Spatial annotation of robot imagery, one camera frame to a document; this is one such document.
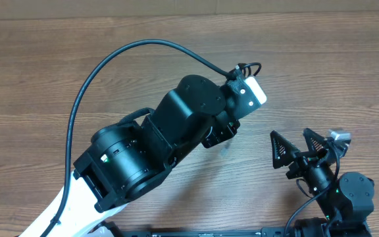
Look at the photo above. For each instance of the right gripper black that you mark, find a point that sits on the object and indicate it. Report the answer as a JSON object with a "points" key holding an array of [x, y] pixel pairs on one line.
{"points": [[304, 160]]}

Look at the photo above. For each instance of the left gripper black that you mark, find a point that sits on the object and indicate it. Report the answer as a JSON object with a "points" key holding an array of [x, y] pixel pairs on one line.
{"points": [[220, 133]]}

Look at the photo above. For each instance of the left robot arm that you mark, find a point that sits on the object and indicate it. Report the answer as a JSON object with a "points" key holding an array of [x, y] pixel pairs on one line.
{"points": [[128, 159]]}

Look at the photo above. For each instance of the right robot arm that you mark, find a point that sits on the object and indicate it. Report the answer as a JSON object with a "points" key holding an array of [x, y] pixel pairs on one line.
{"points": [[338, 204]]}

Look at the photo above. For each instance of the cardboard board backdrop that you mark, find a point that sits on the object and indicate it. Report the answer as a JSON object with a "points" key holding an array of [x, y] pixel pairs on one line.
{"points": [[50, 9]]}

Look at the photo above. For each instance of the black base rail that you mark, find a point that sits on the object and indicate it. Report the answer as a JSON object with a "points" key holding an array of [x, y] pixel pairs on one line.
{"points": [[111, 229]]}

